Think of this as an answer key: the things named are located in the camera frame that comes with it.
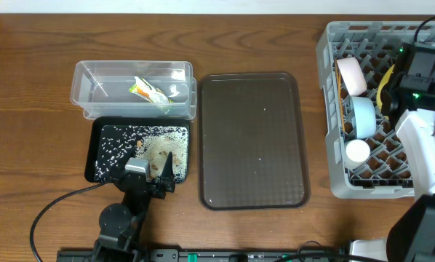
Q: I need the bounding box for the green yellow snack wrapper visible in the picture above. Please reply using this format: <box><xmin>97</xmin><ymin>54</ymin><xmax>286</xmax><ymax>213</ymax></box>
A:
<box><xmin>129</xmin><ymin>76</ymin><xmax>172</xmax><ymax>104</ymax></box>

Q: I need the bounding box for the white cup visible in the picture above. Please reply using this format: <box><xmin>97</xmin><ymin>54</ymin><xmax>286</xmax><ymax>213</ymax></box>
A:
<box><xmin>344</xmin><ymin>139</ymin><xmax>370</xmax><ymax>170</ymax></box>

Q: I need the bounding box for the light blue bowl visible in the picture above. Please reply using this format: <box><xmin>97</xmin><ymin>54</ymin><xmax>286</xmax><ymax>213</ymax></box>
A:
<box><xmin>350</xmin><ymin>97</ymin><xmax>376</xmax><ymax>139</ymax></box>

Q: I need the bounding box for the white bowl with rice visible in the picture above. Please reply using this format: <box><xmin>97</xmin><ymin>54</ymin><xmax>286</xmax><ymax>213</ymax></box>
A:
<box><xmin>337</xmin><ymin>57</ymin><xmax>367</xmax><ymax>96</ymax></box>

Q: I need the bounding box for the yellow round plate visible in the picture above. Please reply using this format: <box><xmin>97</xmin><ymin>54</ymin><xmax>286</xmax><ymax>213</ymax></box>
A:
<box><xmin>376</xmin><ymin>65</ymin><xmax>394</xmax><ymax>121</ymax></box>

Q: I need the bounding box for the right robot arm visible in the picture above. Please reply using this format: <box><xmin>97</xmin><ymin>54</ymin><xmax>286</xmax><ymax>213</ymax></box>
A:
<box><xmin>378</xmin><ymin>43</ymin><xmax>435</xmax><ymax>261</ymax></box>

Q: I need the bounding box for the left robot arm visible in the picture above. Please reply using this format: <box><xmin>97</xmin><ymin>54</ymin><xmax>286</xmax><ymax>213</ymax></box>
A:
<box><xmin>90</xmin><ymin>152</ymin><xmax>175</xmax><ymax>262</ymax></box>

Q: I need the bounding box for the black waste tray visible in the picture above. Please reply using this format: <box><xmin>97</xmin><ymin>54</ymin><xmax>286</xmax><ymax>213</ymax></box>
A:
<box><xmin>84</xmin><ymin>117</ymin><xmax>190</xmax><ymax>184</ymax></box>

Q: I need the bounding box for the grey dishwasher rack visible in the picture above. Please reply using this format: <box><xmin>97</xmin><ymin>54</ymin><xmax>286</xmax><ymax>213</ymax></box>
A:
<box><xmin>316</xmin><ymin>21</ymin><xmax>435</xmax><ymax>199</ymax></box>

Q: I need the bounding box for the brown plastic serving tray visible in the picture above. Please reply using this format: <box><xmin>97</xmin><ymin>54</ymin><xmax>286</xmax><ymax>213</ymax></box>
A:
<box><xmin>199</xmin><ymin>72</ymin><xmax>311</xmax><ymax>211</ymax></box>

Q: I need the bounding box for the clear plastic bin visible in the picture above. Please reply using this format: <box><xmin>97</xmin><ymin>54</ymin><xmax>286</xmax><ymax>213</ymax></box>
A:
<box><xmin>71</xmin><ymin>60</ymin><xmax>197</xmax><ymax>119</ymax></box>

